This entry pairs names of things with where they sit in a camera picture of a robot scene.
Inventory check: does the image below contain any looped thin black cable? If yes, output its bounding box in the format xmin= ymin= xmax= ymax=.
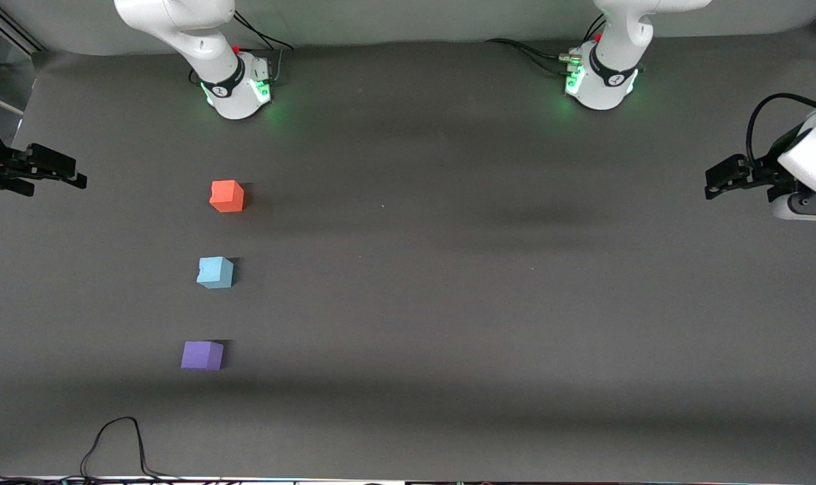
xmin=81 ymin=416 xmax=179 ymax=481

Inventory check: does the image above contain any orange foam block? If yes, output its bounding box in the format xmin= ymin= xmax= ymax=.
xmin=210 ymin=180 xmax=245 ymax=214

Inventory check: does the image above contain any aluminium frame rail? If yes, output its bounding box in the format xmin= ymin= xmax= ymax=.
xmin=0 ymin=0 xmax=46 ymax=55

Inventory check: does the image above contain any light blue foam block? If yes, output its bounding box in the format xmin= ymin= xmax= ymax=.
xmin=196 ymin=256 xmax=235 ymax=290

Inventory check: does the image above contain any dark grey table mat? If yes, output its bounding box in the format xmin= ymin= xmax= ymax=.
xmin=0 ymin=30 xmax=816 ymax=482

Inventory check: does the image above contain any purple foam block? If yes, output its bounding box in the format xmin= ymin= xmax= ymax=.
xmin=181 ymin=341 xmax=224 ymax=371

